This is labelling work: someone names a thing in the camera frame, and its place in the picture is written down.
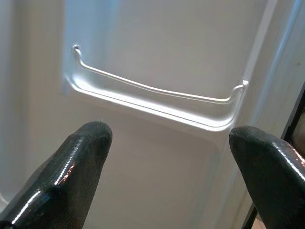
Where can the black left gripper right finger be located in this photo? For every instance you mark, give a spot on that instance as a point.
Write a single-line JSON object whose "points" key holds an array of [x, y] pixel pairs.
{"points": [[271, 181]]}

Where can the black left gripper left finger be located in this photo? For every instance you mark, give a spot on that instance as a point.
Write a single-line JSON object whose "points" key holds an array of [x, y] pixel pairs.
{"points": [[59, 181]]}

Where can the white fridge door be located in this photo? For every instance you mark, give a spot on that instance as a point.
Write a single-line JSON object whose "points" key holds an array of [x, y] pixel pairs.
{"points": [[166, 47]]}

